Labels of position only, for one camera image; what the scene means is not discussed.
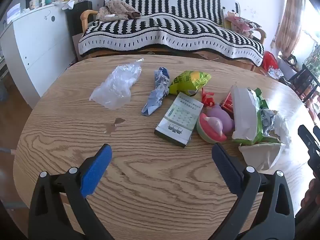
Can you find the clear plastic bag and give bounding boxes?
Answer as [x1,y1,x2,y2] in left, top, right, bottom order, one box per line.
[89,58,145,110]

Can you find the wooden frame sofa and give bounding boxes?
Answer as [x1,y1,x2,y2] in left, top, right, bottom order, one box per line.
[80,9,267,72]

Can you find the black wooden chair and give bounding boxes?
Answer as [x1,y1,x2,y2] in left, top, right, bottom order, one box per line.
[287,64,320,103]

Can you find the red plastic bag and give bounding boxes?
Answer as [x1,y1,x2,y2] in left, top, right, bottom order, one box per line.
[261,51,279,72]

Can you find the green potted plants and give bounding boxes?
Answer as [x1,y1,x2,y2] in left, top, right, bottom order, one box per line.
[302,44,320,80]

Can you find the green yellow snack bag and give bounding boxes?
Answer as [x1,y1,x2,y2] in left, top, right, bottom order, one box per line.
[169,70,212,97]

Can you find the green white small box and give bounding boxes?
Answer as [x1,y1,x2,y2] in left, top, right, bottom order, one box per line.
[154,92,204,147]

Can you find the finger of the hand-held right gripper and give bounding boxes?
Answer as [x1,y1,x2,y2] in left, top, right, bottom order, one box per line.
[298,124,320,175]

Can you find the grey white paper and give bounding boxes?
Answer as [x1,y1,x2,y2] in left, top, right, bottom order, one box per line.
[259,108,292,148]

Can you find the person's right hand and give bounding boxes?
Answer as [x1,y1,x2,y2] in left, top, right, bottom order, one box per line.
[301,177,320,213]

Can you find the beige crumpled clothing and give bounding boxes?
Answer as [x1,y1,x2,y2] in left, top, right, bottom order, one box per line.
[96,0,142,22]

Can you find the torn white green carton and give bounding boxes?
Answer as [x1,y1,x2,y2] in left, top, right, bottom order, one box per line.
[230,85,269,146]

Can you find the blue white wrapper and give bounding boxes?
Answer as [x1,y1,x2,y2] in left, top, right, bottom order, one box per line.
[141,67,171,116]

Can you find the patterned curtain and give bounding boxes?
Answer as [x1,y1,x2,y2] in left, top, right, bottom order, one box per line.
[271,0,307,55]

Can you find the small red box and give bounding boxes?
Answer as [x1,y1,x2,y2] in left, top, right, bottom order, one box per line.
[219,92,234,113]

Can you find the white cabinet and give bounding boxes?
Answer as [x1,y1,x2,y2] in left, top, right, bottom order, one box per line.
[0,1,78,109]

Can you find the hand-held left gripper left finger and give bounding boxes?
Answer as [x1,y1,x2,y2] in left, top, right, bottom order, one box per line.
[28,144,114,240]

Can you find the red ribbon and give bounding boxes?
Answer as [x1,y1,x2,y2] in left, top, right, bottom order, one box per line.
[201,87,216,107]

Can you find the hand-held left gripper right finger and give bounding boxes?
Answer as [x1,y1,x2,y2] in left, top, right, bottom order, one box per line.
[207,143,296,240]

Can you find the pink purple soft toy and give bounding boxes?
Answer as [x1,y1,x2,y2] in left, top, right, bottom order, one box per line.
[196,104,235,144]

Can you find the pink white plush pile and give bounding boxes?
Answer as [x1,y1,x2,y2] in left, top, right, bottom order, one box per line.
[222,9,262,38]

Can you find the striped black white sofa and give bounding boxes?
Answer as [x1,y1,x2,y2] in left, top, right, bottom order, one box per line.
[78,0,264,67]

